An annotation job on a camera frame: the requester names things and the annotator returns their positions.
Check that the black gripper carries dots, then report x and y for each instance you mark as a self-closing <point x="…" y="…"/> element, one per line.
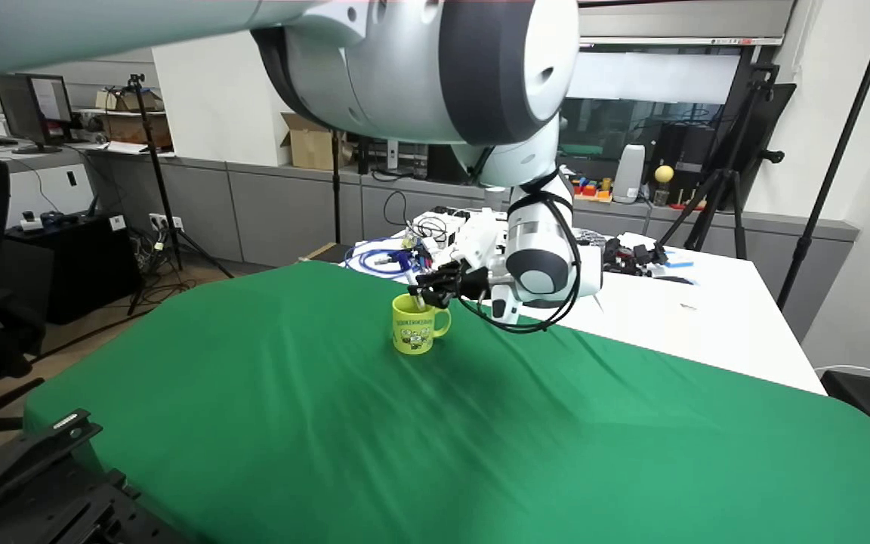
<point x="463" y="278"/>

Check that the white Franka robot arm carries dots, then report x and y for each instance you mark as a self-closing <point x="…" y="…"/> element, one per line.
<point x="406" y="61"/>

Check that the yellow cup with cartoon print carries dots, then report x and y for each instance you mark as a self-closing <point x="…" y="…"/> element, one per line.
<point x="412" y="328"/>

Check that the green table cloth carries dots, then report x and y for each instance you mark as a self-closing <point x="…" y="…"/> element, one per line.
<point x="454" y="441"/>

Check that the red orange small items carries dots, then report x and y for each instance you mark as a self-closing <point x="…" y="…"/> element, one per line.
<point x="591" y="187"/>

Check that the black gadget pile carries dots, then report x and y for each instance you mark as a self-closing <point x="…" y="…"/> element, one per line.
<point x="635" y="254"/>

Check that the white cylindrical speaker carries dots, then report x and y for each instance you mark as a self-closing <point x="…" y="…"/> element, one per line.
<point x="630" y="172"/>

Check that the yellow ball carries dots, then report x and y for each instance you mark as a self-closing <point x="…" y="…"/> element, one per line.
<point x="662" y="172"/>

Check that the black light stand tripod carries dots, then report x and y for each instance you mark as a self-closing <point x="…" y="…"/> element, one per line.
<point x="160" y="191"/>

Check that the brown cardboard box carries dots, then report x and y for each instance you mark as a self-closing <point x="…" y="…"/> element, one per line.
<point x="137" y="125"/>

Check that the black slanted pole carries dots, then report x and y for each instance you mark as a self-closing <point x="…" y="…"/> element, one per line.
<point x="839" y="152"/>

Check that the small monitor on desk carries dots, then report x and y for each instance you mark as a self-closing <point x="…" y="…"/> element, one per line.
<point x="37" y="107"/>

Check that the black perforated mounting board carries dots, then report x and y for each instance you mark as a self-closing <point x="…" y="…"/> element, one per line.
<point x="53" y="517"/>

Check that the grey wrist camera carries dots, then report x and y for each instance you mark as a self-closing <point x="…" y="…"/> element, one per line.
<point x="479" y="241"/>

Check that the large dark wall screen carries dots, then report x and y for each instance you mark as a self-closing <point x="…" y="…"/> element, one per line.
<point x="656" y="109"/>

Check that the black camera tripod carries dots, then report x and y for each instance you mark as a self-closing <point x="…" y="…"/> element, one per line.
<point x="724" y="183"/>

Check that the black clamp mount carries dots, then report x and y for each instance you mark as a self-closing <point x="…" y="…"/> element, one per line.
<point x="24" y="457"/>

